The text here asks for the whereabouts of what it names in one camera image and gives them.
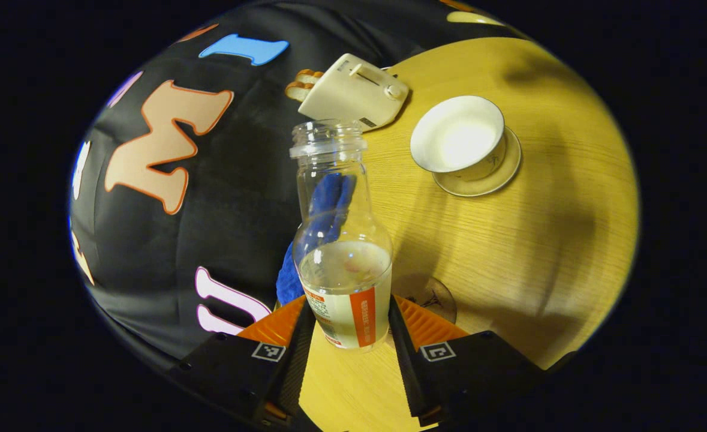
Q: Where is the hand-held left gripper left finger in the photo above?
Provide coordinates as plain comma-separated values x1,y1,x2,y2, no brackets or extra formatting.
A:
173,294,317,430

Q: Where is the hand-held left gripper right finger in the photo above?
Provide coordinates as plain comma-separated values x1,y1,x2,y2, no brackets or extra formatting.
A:
387,294,546,428

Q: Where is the round glass coaster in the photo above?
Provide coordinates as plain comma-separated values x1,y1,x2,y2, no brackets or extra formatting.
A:
391,274,458,325

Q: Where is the clear plastic water bottle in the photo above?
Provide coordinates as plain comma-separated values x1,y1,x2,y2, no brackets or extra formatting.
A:
289,119,394,352

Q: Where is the white teacup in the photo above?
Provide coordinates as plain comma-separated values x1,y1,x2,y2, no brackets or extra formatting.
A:
410,95,506,181

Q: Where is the white teacup saucer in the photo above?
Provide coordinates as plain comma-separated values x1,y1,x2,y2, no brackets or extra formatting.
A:
432,125,522,198

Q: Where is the blue folded towel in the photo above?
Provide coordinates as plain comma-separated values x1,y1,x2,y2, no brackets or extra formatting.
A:
276,173,357,305

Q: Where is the black backdrop cloth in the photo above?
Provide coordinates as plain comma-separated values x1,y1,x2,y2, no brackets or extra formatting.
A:
68,0,528,373

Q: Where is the cream white toaster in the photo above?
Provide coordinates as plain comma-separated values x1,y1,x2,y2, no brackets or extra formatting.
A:
298,53,410,133

